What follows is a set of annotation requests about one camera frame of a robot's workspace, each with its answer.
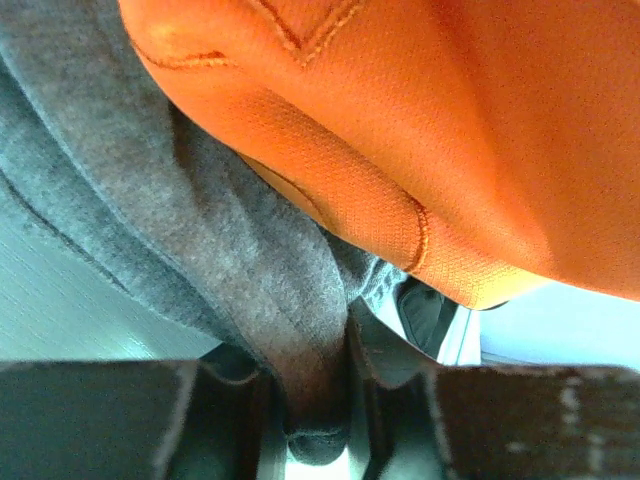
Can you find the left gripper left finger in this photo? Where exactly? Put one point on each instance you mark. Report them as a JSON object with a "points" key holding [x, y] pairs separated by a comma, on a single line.
{"points": [[137, 420]]}

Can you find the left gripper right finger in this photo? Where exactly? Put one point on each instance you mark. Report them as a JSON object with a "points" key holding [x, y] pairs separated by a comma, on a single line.
{"points": [[513, 423]]}

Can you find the dark grey cloth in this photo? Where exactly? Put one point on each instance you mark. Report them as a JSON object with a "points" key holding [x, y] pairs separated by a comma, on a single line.
{"points": [[97, 159]]}

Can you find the orange cloth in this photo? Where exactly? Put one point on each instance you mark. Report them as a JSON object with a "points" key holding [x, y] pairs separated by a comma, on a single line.
{"points": [[484, 147]]}

